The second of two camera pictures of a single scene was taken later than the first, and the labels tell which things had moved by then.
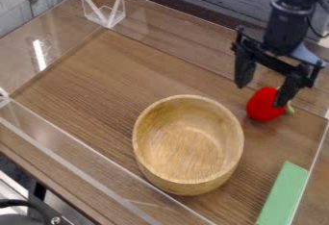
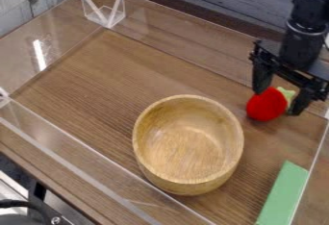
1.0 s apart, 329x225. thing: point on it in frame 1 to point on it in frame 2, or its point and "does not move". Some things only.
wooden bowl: x=187 y=143 does not move
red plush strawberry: x=260 y=104 does not move
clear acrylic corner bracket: x=104 y=15 does not move
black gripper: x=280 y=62 to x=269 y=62
